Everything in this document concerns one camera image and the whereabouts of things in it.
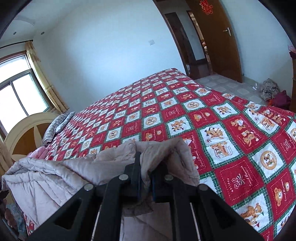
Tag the brown wooden door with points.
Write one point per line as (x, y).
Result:
(219, 53)

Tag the dark red cloth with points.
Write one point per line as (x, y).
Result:
(281, 99)

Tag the grey pillow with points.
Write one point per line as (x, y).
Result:
(66, 120)

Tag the cream and wood headboard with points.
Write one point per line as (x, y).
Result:
(25, 125)

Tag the grey cloth pile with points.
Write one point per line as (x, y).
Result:
(269, 89)

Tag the window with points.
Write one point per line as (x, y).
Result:
(20, 92)

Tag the red paper door decoration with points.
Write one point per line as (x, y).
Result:
(207, 7)

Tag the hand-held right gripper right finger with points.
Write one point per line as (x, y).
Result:
(154, 187)

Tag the white light switch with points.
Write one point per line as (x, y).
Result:
(152, 42)

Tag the pink item on cabinet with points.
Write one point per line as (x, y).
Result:
(292, 48)

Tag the brown door frame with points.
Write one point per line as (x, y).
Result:
(160, 10)

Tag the black curtain rod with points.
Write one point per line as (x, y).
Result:
(16, 44)

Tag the dark interior door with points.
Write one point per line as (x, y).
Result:
(180, 41)

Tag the pink folded blanket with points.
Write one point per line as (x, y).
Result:
(38, 153)

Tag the narrow yellow curtain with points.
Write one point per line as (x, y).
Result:
(46, 81)

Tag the red patterned bedspread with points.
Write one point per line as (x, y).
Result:
(231, 129)

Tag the pile of colourful clothes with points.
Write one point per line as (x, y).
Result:
(13, 217)

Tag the clear plastic wrapper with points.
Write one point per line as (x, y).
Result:
(254, 86)

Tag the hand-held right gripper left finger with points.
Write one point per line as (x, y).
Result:
(137, 183)

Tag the striped pillow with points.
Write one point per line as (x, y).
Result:
(52, 132)

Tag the light grey quilted jacket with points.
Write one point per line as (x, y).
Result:
(69, 169)

